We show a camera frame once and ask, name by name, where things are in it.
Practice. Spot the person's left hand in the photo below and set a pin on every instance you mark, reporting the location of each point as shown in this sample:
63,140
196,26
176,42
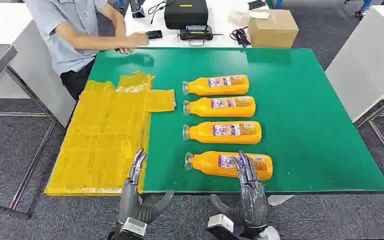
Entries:
124,50

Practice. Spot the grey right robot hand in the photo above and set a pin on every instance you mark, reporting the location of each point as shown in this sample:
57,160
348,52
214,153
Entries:
255,205

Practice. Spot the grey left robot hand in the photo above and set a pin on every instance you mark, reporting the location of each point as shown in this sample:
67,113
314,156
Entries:
130,202

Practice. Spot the person's right hand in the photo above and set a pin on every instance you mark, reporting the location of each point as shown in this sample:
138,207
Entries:
138,39

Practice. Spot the orange drink bottle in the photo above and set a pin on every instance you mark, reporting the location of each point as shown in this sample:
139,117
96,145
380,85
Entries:
205,165
198,86
202,108
202,134

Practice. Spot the black smartphone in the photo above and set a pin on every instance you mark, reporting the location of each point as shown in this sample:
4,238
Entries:
155,34

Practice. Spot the pale table leg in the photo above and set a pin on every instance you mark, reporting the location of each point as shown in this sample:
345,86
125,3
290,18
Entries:
279,199

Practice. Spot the black upright device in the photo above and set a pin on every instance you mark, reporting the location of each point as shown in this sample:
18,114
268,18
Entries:
138,9

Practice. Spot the black carrying case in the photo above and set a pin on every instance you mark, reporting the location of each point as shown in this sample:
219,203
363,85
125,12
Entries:
186,13

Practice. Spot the person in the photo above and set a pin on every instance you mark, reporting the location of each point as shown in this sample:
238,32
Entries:
72,30

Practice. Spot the black handheld controller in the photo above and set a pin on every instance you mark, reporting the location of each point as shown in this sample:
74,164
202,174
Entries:
196,33

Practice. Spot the yellow plastic sheet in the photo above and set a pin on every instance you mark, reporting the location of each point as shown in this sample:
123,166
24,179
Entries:
106,139

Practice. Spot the white desk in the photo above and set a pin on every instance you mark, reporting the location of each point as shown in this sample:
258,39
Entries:
222,16

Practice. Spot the white side table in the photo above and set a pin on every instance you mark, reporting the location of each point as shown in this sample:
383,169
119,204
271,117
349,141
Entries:
36,76
367,56

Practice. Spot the green table mat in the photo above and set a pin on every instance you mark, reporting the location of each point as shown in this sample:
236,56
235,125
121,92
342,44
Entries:
304,126

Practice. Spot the clear plastic bag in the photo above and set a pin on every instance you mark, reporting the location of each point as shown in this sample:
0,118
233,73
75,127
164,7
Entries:
238,18

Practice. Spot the small black flat device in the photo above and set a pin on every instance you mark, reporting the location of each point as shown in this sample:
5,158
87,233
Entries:
256,4

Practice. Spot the brown cardboard box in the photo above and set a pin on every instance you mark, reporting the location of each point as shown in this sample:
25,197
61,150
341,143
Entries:
273,31

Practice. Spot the blue wheeled cart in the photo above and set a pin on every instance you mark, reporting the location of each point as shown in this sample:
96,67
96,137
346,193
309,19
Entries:
364,8

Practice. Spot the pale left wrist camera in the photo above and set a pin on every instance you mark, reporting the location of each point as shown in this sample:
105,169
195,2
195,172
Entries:
133,228

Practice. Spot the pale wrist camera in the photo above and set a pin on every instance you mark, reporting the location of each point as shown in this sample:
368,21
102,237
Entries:
220,226
133,228

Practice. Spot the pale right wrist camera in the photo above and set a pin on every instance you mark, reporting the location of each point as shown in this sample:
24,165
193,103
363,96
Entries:
220,226

